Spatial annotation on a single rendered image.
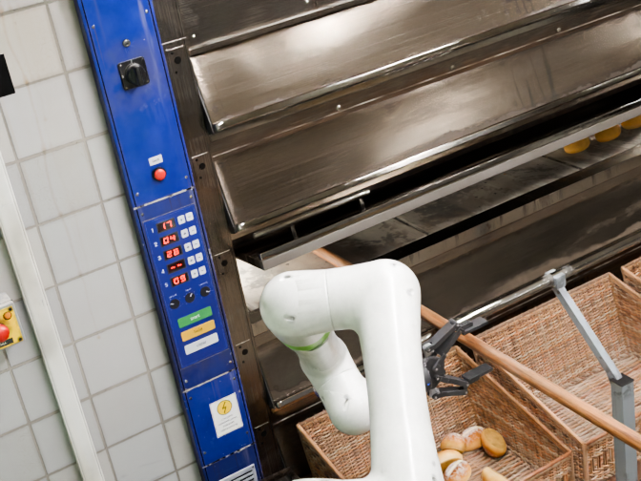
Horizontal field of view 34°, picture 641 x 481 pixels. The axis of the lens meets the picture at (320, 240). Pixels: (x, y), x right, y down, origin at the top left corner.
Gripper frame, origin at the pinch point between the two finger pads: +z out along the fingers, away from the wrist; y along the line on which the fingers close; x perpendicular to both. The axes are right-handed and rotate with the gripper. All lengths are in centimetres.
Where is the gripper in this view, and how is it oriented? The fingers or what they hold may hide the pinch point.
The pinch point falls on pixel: (481, 345)
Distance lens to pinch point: 241.5
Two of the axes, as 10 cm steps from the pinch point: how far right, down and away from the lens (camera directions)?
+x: 5.1, 2.9, -8.1
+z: 8.5, -3.5, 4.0
